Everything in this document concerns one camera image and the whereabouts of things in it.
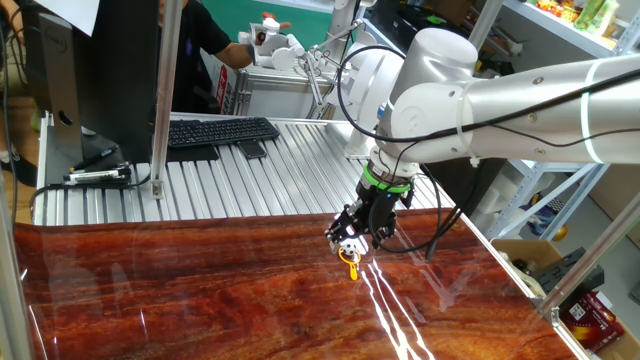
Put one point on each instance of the brown cardboard box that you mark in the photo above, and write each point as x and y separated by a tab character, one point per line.
530	250

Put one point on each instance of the black smartphone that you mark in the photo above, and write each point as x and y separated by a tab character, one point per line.
251	149

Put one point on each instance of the black panel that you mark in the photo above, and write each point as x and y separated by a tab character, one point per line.
475	185

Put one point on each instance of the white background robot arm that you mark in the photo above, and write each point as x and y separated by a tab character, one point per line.
372	85

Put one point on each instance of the white paper sheet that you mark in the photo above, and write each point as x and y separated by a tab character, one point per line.
70	12

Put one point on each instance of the white handheld device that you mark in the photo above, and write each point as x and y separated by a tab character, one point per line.
275	47

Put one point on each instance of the black keyboard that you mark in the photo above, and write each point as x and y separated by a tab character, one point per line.
220	131

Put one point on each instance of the red printed box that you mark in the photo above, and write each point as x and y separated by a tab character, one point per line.
592	320

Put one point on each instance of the white metal shelf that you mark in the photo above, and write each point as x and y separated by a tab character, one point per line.
540	17

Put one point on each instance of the white marker pen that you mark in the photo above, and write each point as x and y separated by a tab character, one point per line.
97	175

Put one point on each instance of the person in black shirt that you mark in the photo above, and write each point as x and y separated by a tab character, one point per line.
195	60

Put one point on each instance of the green cloth backdrop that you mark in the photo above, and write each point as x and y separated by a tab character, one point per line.
235	22

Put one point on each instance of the black computer monitor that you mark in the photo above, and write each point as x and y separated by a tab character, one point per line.
120	75

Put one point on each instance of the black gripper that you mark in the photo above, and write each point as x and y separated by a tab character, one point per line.
377	212

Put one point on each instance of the blue cloth bundle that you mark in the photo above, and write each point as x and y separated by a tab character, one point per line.
537	222

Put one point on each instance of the metal rod stand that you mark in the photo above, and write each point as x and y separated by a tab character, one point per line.
316	54

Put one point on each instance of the person hand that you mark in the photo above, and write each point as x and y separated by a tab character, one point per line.
250	54

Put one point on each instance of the golden ball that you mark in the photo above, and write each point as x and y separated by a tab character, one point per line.
561	234

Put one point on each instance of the colourful toy pile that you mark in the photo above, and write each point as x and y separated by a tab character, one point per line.
555	7

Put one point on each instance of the wood pattern table mat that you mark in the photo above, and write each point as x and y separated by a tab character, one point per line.
200	290

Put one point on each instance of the silver aluminium case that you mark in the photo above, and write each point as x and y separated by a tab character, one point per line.
275	97

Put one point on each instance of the black pen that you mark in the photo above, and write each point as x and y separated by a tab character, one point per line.
95	158

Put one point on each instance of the bare person forearm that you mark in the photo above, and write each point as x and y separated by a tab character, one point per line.
235	55

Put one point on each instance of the orange lidded jar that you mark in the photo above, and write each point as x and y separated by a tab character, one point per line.
269	15

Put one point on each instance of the grey background robot link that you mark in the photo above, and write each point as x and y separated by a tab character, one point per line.
342	22

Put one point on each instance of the black plastic tray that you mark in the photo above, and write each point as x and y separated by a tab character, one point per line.
565	270

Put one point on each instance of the white box red print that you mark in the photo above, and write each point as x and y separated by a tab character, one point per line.
221	85

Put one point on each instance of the white foam pieces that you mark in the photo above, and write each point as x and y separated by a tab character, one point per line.
495	205

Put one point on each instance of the small soccer ball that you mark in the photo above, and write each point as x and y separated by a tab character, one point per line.
349	248

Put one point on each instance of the aluminium frame post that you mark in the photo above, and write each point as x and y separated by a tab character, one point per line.
167	75
590	255
485	22

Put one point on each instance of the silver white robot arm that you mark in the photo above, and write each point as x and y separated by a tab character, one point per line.
435	60

